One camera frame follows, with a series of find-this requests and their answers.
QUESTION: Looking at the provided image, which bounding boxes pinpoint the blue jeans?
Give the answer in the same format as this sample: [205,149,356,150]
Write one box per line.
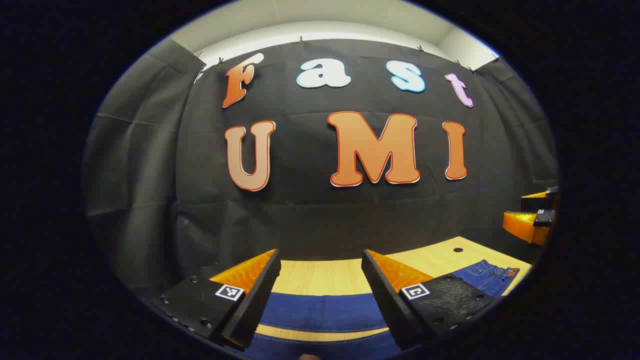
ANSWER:
[244,258,521,360]

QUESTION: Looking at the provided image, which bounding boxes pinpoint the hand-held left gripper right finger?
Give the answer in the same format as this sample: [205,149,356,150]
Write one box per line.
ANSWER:
[361,249,499,351]

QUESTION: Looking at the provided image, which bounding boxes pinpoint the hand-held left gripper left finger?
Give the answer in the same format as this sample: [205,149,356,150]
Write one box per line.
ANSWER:
[149,248,282,350]

